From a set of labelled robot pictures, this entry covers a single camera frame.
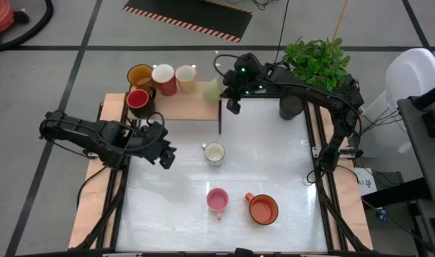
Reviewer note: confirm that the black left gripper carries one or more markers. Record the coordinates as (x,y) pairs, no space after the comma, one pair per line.
(149,142)

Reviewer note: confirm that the black aluminium table frame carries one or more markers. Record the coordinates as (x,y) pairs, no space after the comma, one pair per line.
(114,200)

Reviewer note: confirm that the wooden shelf with black ends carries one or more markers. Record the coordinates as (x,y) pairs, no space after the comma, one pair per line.
(188,107)

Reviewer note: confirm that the red mug with white inside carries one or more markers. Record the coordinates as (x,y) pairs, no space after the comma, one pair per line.
(164,76)

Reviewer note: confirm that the black equipment box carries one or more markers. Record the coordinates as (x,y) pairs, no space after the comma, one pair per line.
(353,84)

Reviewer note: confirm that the black mat with striped edge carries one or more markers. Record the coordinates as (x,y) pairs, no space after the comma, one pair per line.
(188,14)

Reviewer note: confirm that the pink mug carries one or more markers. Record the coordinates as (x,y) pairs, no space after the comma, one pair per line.
(217,201)

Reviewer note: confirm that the wooden side board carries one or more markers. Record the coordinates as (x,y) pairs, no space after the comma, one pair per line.
(351,200)
(92,200)

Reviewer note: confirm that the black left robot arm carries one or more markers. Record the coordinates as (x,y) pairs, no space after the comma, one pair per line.
(81,133)

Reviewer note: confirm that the cream mug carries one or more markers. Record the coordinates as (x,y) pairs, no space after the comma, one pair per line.
(211,91)

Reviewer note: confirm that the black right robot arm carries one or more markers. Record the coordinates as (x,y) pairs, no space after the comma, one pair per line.
(310,93)

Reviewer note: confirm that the dark plant pot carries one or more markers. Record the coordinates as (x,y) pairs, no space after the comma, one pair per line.
(291,109)

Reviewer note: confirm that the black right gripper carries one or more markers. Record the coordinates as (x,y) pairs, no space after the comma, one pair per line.
(249,76)

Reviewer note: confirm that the black mug with red inside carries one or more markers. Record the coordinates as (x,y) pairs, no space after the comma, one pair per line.
(138,101)

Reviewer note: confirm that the white chair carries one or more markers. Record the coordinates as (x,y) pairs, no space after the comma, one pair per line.
(410,75)

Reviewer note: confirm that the black desk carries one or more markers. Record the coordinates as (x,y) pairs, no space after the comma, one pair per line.
(428,150)

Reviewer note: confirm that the wide orange mug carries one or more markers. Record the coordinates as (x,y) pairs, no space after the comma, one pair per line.
(262,210)

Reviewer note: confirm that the amber yellow mug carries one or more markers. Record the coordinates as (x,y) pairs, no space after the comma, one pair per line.
(140,75)

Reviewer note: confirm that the beige patterned mug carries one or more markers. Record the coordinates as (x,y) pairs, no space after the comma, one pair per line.
(185,76)

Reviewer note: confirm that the small white mug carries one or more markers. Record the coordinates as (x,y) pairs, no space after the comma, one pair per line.
(215,152)

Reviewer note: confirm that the green leafy plant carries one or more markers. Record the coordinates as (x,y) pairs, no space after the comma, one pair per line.
(317,60)

